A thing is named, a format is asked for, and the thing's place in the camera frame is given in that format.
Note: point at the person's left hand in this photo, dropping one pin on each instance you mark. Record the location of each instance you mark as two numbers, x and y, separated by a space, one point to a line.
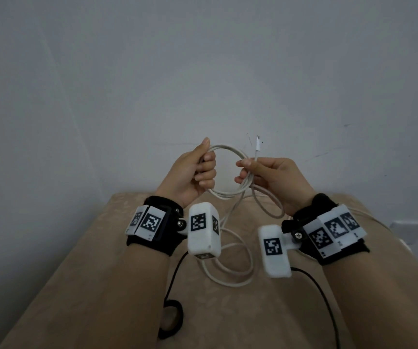
187 174

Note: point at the person's right hand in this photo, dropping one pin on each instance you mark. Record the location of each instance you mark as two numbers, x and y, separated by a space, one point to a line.
281 181

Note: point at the person's right forearm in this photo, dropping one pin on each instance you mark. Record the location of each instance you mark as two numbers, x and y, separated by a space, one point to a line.
379 305

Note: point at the person's left forearm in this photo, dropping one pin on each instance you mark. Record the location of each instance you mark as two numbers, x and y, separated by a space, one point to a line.
125 305

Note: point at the black right wristband with markers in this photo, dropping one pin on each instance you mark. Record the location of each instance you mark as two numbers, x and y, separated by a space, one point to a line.
329 232

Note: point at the beige covered table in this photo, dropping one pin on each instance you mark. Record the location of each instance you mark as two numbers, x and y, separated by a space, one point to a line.
230 308

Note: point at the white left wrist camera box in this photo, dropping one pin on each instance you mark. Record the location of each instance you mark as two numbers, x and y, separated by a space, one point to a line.
203 239

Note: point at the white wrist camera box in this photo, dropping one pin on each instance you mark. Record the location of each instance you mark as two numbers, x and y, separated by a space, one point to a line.
276 263
203 239

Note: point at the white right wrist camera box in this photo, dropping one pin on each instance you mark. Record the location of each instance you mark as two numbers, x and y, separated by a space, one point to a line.
276 263

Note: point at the white wall socket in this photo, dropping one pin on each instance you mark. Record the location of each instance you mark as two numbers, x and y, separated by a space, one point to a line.
408 230

